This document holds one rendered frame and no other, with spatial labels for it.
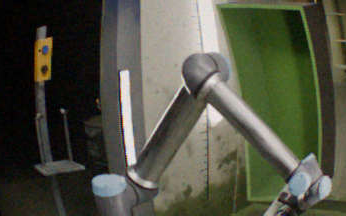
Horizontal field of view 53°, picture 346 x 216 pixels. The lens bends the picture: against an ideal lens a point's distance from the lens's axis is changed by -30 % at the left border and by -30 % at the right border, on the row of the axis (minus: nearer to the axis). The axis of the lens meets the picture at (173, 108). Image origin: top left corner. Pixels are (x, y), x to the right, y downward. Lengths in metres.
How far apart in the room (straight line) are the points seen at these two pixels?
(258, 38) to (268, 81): 0.27
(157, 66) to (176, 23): 0.32
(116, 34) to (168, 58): 0.42
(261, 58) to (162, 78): 0.62
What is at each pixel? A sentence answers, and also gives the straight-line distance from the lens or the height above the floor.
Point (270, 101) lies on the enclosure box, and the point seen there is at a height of 1.05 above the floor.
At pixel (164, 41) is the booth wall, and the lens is 2.79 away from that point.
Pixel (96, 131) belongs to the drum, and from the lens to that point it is 3.31.
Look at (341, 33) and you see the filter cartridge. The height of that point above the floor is 1.56.
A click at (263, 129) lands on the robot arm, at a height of 1.13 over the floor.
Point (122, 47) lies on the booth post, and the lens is 2.59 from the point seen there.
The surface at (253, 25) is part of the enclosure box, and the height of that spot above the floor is 1.52.
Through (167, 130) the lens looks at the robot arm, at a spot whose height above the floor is 1.10.
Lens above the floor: 1.40
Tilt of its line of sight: 8 degrees down
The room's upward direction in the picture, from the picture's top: 3 degrees counter-clockwise
